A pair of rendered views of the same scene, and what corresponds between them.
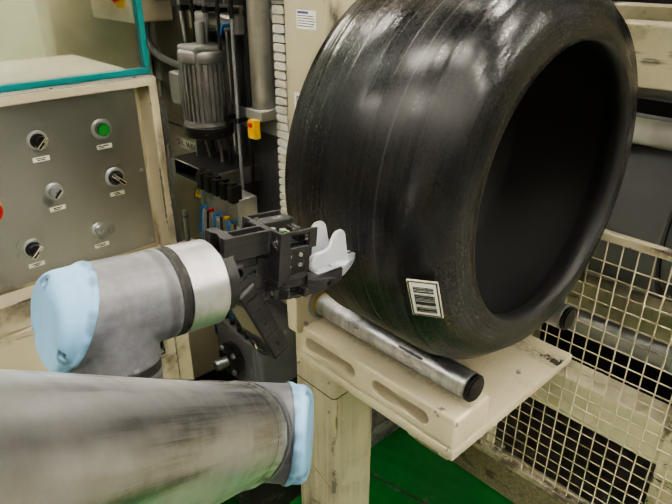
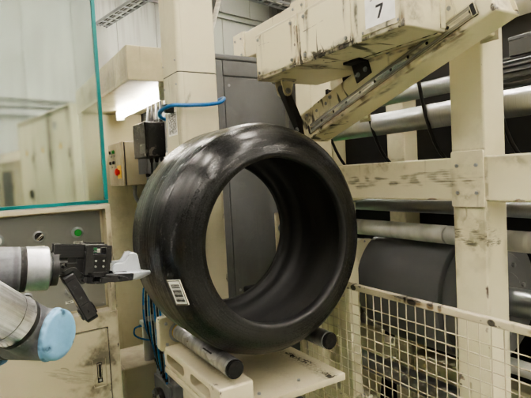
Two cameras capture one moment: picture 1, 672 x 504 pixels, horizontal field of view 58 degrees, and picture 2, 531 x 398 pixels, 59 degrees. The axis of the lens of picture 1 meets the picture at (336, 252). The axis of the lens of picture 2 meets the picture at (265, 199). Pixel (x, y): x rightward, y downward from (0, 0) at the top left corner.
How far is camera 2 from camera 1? 0.60 m
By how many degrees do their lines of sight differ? 26
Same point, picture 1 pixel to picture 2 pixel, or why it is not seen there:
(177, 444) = not seen: outside the picture
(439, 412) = (213, 386)
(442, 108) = (179, 186)
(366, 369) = (187, 366)
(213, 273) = (42, 257)
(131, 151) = not seen: hidden behind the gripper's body
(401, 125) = (163, 196)
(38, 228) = not seen: hidden behind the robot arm
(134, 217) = (92, 287)
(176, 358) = (111, 387)
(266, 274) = (83, 269)
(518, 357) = (305, 373)
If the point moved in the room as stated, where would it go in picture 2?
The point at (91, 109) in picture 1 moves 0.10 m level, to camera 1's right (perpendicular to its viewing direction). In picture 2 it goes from (73, 221) to (99, 220)
